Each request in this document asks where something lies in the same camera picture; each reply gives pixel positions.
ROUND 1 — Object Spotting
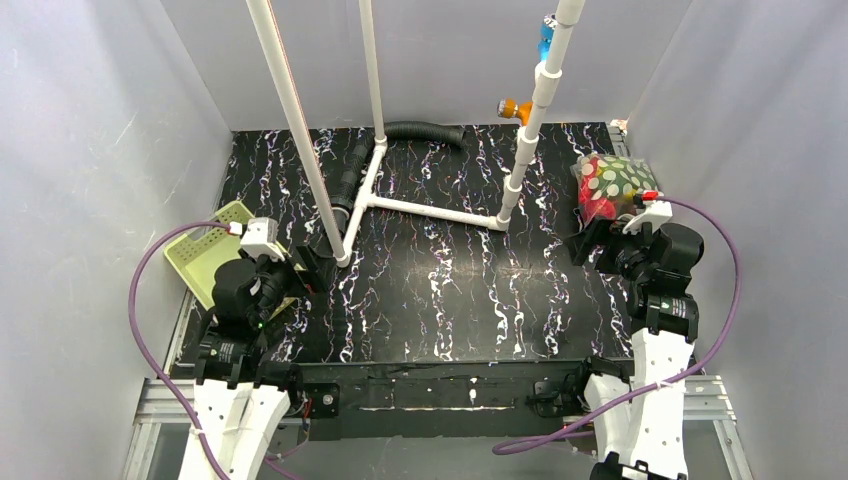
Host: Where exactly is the purple cable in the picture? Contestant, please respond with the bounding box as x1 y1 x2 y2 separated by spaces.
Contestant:
492 196 743 457
128 221 306 480

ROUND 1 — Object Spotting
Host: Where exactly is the orange clamp knob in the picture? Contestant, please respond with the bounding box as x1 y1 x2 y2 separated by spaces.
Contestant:
497 98 533 126

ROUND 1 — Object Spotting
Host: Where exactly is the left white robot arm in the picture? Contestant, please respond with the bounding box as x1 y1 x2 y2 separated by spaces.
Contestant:
178 245 333 479

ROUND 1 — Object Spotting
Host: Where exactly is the blue clamp knob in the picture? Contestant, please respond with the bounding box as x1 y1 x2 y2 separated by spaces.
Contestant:
537 14 558 62

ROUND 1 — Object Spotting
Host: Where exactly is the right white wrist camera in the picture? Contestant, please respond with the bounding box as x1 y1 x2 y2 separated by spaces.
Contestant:
622 198 673 235

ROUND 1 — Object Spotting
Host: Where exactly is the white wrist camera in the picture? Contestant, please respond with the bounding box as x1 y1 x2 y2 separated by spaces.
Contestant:
622 198 673 235
240 217 286 261

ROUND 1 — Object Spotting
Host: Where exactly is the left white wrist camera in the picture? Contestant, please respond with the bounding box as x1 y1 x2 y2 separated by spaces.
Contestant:
240 217 286 261

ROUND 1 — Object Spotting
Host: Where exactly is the light green plastic basket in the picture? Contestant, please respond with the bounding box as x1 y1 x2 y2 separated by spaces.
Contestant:
164 201 290 323

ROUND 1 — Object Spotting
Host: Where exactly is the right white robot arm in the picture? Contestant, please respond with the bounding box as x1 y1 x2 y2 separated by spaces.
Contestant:
569 219 704 479

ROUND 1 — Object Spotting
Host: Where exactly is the clear polka dot zip bag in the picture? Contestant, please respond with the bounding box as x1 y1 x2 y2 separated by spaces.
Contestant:
570 153 658 227

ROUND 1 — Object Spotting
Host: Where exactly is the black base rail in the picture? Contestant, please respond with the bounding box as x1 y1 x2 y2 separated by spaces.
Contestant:
302 359 583 441

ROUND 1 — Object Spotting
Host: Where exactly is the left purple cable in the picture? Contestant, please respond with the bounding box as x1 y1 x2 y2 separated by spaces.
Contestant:
128 221 306 480

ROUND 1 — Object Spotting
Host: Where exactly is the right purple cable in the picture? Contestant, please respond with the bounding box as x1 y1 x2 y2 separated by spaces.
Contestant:
492 196 743 457

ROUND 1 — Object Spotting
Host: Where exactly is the white PVC pipe frame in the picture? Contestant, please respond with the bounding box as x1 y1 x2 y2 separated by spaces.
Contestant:
247 1 585 267

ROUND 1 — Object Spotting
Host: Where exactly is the black corrugated hose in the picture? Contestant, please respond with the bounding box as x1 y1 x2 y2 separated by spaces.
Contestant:
329 121 467 233

